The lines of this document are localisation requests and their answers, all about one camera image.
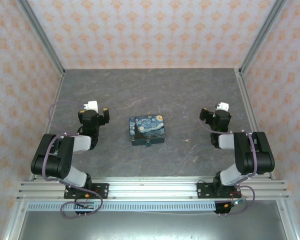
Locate starry night print tin box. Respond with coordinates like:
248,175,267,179
128,114,168,147

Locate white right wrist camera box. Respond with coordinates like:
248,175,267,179
216,101,230,112

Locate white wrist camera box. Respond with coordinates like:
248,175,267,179
82,100,99,114
216,101,230,112

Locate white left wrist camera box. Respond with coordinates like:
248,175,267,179
82,100,99,114

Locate aluminium table side rail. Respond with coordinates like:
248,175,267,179
27,71,66,181
235,68,276,180

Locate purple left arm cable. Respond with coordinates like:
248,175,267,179
43,100,104,220

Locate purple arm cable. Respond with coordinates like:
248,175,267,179
198,102,260,216
43,100,104,220

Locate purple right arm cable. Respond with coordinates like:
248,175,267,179
198,102,260,216

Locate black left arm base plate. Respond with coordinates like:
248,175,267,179
63,182,110,200

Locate aluminium frame post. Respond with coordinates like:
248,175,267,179
16,0,66,76
239,0,289,76

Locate small circuit board with wires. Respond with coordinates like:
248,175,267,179
223,198,244,209
75,200,95,210

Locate aluminium mounting rail beam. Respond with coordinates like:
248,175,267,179
15,175,290,202

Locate grey slotted cable duct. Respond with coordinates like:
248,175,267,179
26,201,217,212

